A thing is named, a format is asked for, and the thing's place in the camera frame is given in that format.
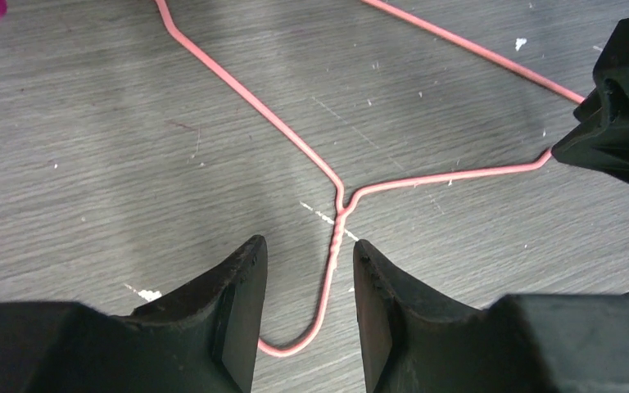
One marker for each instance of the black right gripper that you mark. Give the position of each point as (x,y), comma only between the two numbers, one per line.
(600,141)

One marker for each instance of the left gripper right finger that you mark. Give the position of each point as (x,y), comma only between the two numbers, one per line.
(414,338)

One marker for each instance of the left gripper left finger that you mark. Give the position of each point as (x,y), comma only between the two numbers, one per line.
(204,334)

